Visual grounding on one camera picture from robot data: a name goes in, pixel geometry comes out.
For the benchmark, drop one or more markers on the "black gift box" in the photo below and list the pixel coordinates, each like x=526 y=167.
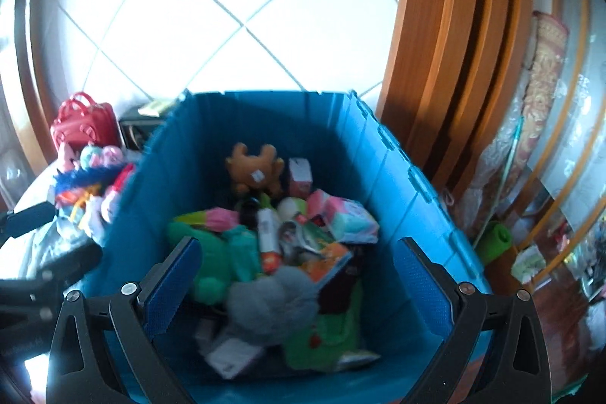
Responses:
x=137 y=134

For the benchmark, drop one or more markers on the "red hard-shell handbag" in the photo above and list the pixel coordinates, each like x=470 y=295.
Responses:
x=85 y=124

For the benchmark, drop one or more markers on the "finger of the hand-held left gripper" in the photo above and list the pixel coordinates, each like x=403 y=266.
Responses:
x=28 y=217
x=61 y=262

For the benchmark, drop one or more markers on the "white ball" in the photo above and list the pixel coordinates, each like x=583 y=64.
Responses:
x=291 y=209

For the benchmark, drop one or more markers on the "orange snack packet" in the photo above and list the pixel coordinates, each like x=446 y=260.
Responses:
x=326 y=264

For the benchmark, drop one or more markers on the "brown bear plush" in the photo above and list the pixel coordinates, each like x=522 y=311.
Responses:
x=253 y=169

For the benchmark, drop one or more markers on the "blue plastic crate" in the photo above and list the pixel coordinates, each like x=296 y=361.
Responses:
x=416 y=205

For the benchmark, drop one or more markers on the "grey plush toy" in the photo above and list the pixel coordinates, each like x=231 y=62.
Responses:
x=272 y=304

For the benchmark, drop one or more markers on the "wooden door frame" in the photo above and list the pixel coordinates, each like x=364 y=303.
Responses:
x=449 y=53

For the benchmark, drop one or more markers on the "green plush toy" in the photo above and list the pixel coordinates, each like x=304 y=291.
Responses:
x=218 y=262

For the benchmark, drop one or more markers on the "pastel tissue pack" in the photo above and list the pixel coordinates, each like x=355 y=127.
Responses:
x=345 y=217

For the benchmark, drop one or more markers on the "green rolled mat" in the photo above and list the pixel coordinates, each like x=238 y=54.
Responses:
x=493 y=240

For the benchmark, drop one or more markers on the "white tube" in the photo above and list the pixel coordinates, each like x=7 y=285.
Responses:
x=268 y=238

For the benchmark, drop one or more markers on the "dark blue furry toy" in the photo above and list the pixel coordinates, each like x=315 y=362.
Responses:
x=90 y=179

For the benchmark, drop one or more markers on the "red gold patterned hanging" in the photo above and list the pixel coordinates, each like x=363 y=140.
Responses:
x=544 y=87

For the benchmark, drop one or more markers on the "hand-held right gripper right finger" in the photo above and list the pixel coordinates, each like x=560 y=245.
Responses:
x=423 y=285

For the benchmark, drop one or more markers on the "red plush toy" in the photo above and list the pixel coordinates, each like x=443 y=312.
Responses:
x=124 y=177

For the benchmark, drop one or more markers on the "green bag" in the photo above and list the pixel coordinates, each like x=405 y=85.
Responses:
x=326 y=337

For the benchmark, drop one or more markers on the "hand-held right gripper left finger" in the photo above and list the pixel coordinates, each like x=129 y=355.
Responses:
x=173 y=285

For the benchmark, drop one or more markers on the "pale yellow card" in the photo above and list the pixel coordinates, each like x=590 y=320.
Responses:
x=156 y=108

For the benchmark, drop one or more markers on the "small pink box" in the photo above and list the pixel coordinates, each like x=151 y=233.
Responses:
x=299 y=177

